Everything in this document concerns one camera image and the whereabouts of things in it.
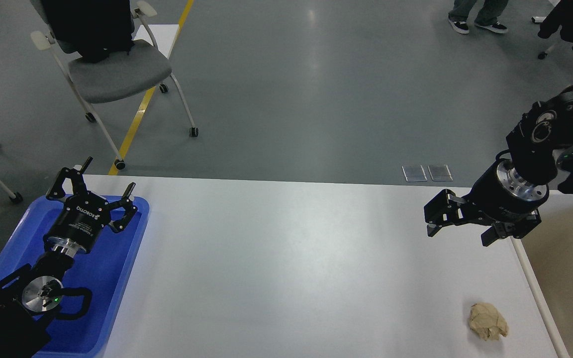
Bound grey office chair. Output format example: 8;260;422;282
30;0;199;171

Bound brown paper ball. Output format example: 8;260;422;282
468;303;509;342

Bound beige plastic bin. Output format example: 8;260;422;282
512;190;573;358

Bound left metal floor plate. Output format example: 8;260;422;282
402;165;428;182

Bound person in grey trousers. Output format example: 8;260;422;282
448;0;508;34

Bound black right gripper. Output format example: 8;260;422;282
424;159;550;247

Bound white board on floor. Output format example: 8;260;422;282
133;23;180;59

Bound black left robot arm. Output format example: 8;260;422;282
0;157;137;358

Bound metal floor plate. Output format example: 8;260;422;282
402;165;428;182
428;165;454;182

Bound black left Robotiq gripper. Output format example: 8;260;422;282
43;157;139;254

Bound black jacket on chair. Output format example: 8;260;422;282
40;0;134;63

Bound blue plastic tray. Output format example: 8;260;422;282
0;196;150;358

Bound right metal floor plate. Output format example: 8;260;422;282
428;165;454;182

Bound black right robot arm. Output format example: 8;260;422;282
424;84;573;247

